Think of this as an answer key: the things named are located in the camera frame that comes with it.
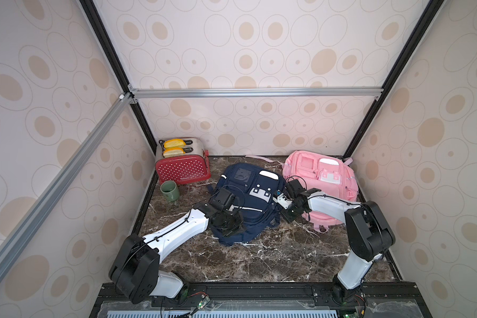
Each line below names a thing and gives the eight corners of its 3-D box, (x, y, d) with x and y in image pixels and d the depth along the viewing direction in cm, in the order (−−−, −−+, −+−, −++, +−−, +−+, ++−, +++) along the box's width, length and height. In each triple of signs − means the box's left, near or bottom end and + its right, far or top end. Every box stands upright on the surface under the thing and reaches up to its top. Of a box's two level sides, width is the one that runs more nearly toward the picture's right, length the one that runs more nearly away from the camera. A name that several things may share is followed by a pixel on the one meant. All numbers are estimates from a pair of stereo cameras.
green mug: (162, 201, 103) (157, 193, 97) (166, 189, 108) (161, 180, 102) (178, 201, 103) (174, 193, 97) (181, 189, 108) (177, 180, 102)
